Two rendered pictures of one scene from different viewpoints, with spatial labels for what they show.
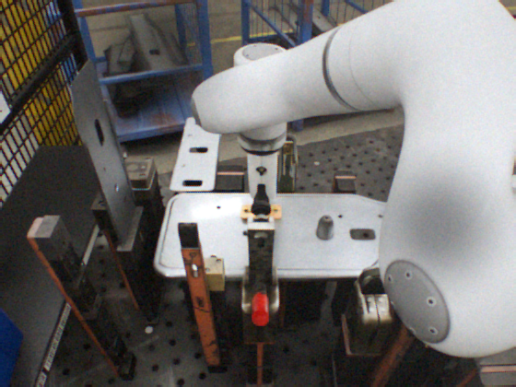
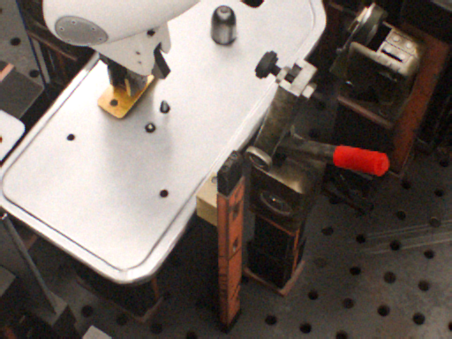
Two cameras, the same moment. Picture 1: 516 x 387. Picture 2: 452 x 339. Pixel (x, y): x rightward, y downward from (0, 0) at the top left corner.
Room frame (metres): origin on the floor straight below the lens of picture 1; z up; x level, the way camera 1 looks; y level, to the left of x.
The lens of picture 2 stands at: (0.17, 0.40, 1.93)
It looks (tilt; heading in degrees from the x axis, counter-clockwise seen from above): 64 degrees down; 303
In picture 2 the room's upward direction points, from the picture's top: straight up
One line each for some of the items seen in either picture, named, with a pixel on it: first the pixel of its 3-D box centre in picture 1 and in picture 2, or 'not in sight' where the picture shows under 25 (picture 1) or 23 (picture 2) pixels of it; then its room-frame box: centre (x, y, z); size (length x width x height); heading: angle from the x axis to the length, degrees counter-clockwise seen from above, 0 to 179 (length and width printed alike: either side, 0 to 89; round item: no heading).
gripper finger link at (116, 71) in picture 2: not in sight; (109, 56); (0.59, -0.01, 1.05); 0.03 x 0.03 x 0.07; 89
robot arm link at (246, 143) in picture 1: (261, 134); not in sight; (0.56, -0.01, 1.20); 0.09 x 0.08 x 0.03; 179
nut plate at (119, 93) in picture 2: (261, 209); (128, 82); (0.56, -0.01, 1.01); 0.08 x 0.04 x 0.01; 89
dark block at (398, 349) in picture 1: (393, 357); (410, 86); (0.30, -0.24, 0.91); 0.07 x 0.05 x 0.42; 179
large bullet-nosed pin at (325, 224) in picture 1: (325, 228); (223, 25); (0.51, -0.13, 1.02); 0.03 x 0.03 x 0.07
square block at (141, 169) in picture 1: (148, 223); not in sight; (0.65, 0.27, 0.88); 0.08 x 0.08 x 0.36; 89
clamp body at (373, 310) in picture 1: (353, 352); (369, 124); (0.32, -0.18, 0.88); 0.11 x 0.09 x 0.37; 179
